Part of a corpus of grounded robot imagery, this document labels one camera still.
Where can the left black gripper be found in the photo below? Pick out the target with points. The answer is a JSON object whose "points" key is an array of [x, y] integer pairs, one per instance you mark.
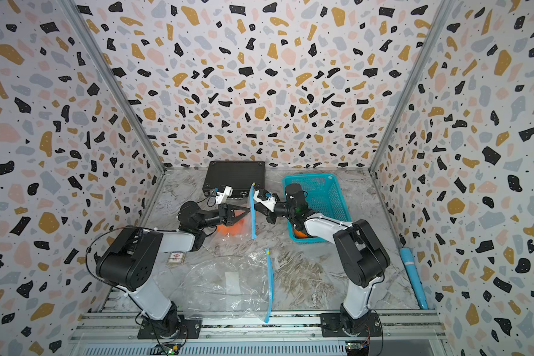
{"points": [[225, 216]]}

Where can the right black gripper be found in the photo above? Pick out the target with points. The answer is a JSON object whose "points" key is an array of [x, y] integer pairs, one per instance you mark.
{"points": [[271, 218]]}

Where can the clear zip-top bag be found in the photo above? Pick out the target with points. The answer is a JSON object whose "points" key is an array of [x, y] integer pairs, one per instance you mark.
{"points": [[249, 220], [233, 286]]}

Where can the orange fruit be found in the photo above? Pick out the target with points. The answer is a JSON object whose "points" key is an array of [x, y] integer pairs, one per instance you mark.
{"points": [[299, 235]]}

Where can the teal plastic basket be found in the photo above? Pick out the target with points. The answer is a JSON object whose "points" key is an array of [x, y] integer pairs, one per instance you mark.
{"points": [[331, 216]]}

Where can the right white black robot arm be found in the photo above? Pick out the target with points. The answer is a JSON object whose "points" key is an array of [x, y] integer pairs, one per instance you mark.
{"points": [[363, 257]]}

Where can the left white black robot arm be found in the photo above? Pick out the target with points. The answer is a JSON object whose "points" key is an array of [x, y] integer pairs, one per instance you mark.
{"points": [[128, 263]]}

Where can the black hard case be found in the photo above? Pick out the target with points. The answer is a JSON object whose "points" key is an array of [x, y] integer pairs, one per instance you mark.
{"points": [[239, 175]]}

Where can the small printed packet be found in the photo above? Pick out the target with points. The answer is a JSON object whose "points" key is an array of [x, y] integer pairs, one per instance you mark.
{"points": [[176, 258]]}

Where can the green circuit board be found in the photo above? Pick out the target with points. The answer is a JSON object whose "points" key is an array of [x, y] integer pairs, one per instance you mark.
{"points": [[168, 349]]}

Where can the blue cylindrical tube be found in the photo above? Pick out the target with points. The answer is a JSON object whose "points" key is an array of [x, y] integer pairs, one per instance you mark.
{"points": [[411, 270]]}

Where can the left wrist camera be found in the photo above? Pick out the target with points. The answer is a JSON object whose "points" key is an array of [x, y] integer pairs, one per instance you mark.
{"points": [[222, 194]]}

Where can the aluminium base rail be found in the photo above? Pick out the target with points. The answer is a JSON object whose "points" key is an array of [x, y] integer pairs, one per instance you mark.
{"points": [[394, 332]]}

